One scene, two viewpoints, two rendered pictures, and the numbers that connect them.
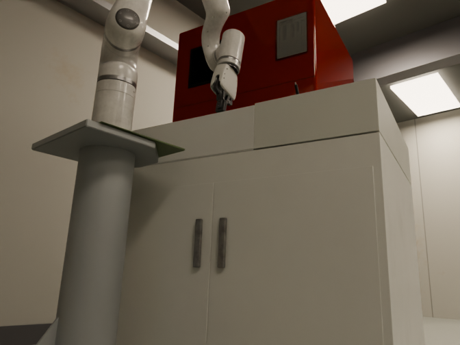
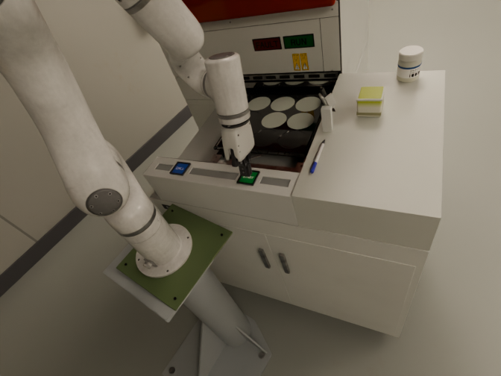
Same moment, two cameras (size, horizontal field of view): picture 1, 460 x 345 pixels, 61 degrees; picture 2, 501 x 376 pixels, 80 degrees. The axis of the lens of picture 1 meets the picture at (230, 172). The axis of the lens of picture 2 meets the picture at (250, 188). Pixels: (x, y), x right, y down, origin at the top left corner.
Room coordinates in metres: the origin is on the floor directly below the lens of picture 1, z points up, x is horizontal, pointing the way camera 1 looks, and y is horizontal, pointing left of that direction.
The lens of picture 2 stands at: (0.55, -0.03, 1.58)
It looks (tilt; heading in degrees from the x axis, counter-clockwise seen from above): 45 degrees down; 7
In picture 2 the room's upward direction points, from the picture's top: 21 degrees counter-clockwise
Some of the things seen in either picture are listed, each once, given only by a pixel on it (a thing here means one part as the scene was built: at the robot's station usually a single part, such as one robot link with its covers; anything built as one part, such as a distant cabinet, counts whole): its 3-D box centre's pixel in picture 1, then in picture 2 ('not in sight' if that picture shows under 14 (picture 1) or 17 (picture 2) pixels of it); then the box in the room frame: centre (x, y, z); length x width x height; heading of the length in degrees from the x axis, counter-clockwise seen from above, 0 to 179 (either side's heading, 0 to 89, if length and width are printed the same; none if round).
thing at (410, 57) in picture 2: not in sight; (409, 64); (1.46, -0.57, 1.01); 0.07 x 0.07 x 0.10
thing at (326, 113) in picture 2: not in sight; (327, 109); (1.33, -0.25, 1.03); 0.06 x 0.04 x 0.13; 149
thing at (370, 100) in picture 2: not in sight; (370, 101); (1.34, -0.39, 1.00); 0.07 x 0.07 x 0.07; 59
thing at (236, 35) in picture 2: not in sight; (244, 63); (1.84, -0.05, 1.02); 0.81 x 0.03 x 0.40; 59
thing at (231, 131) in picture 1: (188, 144); (220, 187); (1.27, 0.15, 0.89); 0.55 x 0.09 x 0.14; 59
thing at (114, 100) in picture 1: (113, 115); (151, 235); (1.12, 0.37, 0.92); 0.19 x 0.19 x 0.18
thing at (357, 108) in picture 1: (341, 148); (375, 144); (1.26, -0.38, 0.89); 0.62 x 0.35 x 0.14; 149
